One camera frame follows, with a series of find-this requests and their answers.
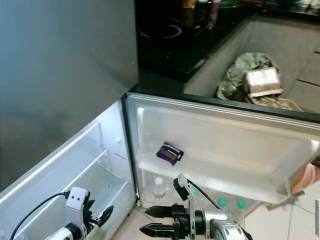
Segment grey refrigerator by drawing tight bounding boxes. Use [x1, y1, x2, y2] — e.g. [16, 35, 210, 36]
[0, 0, 139, 240]

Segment blue snack packet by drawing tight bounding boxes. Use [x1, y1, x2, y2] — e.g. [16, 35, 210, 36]
[156, 142, 185, 166]

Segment white labelled cardboard box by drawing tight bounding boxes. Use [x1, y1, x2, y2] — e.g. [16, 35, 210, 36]
[244, 67, 285, 98]

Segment black kitchen counter cooktop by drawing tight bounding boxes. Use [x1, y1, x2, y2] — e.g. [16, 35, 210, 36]
[132, 0, 256, 96]

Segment large open cardboard box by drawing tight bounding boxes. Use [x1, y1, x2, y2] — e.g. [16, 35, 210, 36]
[250, 94, 306, 113]

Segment grey green plastic bag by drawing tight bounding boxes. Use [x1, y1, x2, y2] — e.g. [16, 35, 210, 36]
[216, 51, 281, 101]

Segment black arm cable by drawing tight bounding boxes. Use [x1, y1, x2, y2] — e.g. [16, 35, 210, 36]
[9, 192, 72, 240]
[186, 178, 223, 210]

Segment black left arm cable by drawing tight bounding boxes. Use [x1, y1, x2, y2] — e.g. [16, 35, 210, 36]
[9, 192, 72, 240]

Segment grey kitchen cabinets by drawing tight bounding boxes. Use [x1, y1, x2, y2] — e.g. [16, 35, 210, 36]
[182, 14, 320, 113]

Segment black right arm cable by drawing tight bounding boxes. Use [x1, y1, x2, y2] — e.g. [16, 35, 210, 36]
[186, 178, 223, 210]

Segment fridge door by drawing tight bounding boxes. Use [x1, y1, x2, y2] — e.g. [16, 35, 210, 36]
[123, 86, 320, 213]

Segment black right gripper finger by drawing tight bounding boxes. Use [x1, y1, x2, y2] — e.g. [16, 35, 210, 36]
[139, 223, 180, 238]
[144, 203, 181, 218]

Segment person's bare hand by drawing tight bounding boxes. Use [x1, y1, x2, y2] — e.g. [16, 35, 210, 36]
[291, 162, 317, 196]

